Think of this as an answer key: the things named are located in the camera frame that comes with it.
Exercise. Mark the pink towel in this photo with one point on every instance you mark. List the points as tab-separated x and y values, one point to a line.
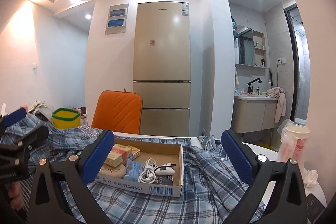
279	94

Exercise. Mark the white cardboard tray box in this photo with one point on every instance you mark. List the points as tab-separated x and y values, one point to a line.
153	154

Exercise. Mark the mirror cabinet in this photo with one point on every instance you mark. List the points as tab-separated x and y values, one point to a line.
249	46

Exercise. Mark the beige round compact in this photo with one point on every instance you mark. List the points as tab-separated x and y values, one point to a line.
116	172

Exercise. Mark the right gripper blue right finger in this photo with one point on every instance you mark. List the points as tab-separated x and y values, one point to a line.
287	202

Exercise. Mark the crumpled white tissue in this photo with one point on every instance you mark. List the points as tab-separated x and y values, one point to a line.
310	178

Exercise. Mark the yellow bin green rim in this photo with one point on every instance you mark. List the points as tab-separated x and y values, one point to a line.
64	118

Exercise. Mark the bathroom vanity cabinet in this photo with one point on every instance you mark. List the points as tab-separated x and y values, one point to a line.
252	114

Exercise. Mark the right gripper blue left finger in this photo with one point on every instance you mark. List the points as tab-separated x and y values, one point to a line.
48	203

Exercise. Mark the black phone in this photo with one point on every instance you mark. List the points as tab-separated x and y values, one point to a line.
314	208

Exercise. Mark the pink plastic bag cup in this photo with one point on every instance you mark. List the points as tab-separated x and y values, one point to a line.
294	139

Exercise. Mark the beige refrigerator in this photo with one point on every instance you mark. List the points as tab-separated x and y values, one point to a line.
161	67

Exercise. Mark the sequin patterned pouch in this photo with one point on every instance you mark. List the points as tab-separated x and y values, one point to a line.
89	131

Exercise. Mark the black small box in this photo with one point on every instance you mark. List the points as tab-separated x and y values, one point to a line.
164	180

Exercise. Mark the orange chair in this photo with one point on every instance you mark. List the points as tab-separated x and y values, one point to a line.
118	111

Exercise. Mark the grey clothes pile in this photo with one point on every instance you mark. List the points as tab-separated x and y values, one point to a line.
42	110

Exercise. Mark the wall electrical panel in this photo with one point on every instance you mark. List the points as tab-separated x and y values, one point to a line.
117	17

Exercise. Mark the red gold cigarette carton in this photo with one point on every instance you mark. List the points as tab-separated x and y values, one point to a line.
118	155

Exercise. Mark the person's left hand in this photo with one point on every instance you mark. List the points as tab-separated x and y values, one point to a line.
16	195

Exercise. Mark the blue wet wipes pack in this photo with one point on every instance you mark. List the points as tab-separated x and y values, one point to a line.
133	170

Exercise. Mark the gold cigarette pack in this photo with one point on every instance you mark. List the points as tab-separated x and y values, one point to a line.
135	152

